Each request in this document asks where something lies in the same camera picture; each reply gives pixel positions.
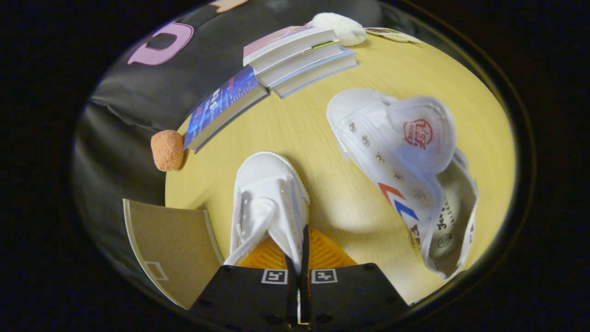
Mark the white plush toy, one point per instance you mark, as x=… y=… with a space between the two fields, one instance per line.
x=339 y=26

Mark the blue cover book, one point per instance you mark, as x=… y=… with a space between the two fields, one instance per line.
x=221 y=108

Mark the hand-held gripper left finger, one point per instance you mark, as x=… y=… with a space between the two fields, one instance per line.
x=249 y=295

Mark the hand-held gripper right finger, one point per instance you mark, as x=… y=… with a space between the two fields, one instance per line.
x=350 y=295

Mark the yellow edged book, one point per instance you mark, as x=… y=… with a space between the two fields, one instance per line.
x=299 y=62

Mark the white canvas shoe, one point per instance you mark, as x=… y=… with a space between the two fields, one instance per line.
x=272 y=203
x=405 y=166

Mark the brown cardboard storage box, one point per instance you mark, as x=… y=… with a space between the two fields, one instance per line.
x=173 y=249

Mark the beige paper tag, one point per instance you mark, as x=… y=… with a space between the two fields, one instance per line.
x=392 y=34

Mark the orange sponge ball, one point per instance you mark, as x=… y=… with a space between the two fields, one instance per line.
x=167 y=150

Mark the blue edged book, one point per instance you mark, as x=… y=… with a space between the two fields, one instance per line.
x=315 y=74

